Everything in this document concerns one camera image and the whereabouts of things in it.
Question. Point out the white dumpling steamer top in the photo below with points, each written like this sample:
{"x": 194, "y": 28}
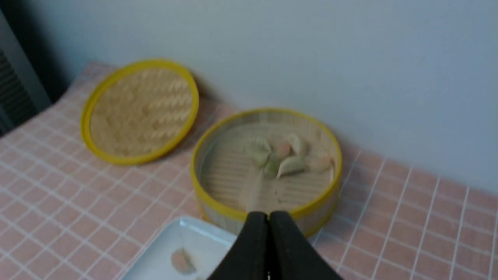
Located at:
{"x": 297, "y": 144}

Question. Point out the pink checkered tablecloth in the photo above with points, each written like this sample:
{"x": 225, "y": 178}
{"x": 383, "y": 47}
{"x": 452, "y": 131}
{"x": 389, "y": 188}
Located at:
{"x": 66, "y": 215}

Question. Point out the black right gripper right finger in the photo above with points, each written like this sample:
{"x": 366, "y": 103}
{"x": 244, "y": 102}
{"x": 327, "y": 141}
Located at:
{"x": 293, "y": 256}

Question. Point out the pale pink dumpling steamer right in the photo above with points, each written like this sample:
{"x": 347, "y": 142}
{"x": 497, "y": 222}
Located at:
{"x": 320, "y": 162}

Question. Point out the green dumpling steamer centre-left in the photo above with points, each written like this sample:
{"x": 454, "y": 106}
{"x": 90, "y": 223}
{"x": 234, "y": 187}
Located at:
{"x": 259, "y": 149}

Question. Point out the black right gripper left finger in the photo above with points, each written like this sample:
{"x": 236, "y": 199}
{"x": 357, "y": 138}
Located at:
{"x": 246, "y": 258}

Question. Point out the bamboo steamer lid yellow rim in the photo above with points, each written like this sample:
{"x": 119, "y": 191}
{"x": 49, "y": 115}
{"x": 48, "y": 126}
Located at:
{"x": 140, "y": 112}

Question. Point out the white green dumpling steamer centre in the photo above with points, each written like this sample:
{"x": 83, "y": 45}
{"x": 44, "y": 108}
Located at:
{"x": 291, "y": 165}

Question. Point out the bamboo steamer basket yellow rim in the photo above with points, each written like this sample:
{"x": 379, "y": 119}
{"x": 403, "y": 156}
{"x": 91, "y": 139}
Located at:
{"x": 228, "y": 185}

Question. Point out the pink dumpling on plate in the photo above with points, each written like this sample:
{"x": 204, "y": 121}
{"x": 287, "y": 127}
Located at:
{"x": 181, "y": 262}

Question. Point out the white square plate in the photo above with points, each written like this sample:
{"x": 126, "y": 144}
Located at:
{"x": 186, "y": 249}

